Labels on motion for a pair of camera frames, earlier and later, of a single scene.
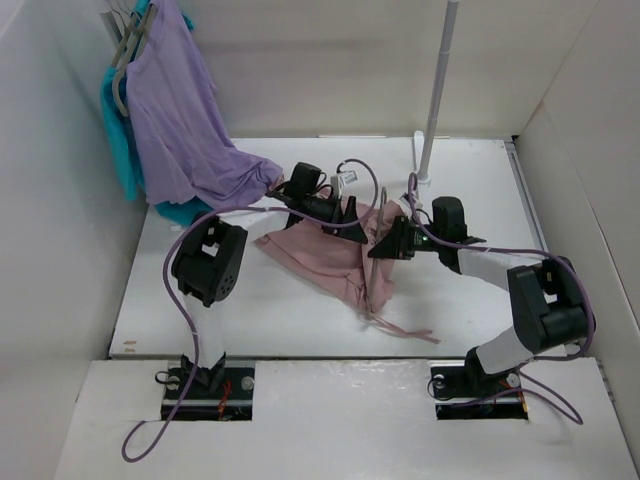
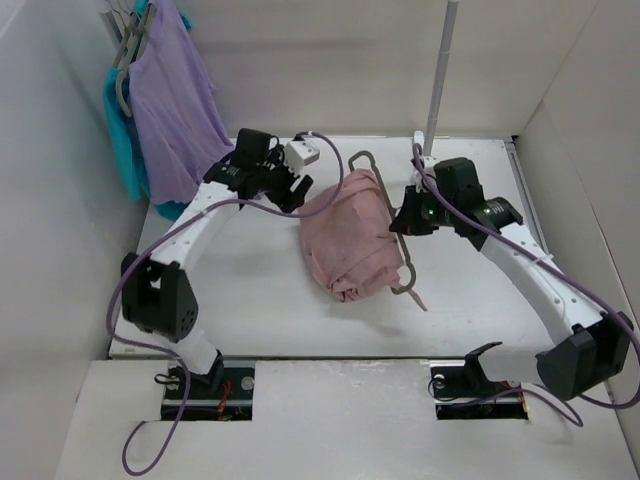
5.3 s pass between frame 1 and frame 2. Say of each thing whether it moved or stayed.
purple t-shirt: stayed
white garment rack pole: stayed
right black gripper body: moved
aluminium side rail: stayed
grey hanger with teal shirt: stayed
